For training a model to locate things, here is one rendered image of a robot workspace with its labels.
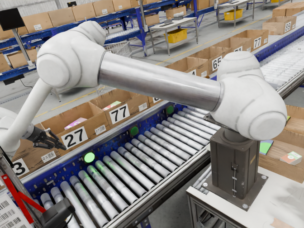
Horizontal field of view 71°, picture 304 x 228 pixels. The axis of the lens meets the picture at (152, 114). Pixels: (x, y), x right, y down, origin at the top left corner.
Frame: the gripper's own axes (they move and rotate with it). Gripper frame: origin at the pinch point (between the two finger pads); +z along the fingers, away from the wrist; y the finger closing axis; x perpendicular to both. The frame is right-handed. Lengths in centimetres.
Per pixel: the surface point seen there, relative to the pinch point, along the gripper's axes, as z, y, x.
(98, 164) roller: 36.0, -1.6, 1.4
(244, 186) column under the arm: 38, 53, -76
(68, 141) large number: 13.7, -1.8, 15.5
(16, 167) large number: -4.1, -28.9, 12.5
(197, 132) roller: 69, 64, -20
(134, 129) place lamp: 48, 33, 10
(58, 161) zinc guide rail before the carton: 13.6, -14.4, 9.1
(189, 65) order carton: 93, 119, 56
